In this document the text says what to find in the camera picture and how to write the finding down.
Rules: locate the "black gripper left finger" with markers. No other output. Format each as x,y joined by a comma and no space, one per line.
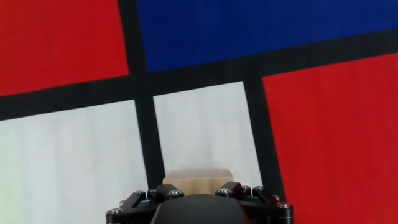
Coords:
136,200

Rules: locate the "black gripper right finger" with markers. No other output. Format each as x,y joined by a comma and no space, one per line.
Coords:
267,199

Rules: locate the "light wooden cube block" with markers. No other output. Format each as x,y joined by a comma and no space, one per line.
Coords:
199,182

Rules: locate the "colour block patterned cloth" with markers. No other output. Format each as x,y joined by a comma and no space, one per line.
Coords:
217,124

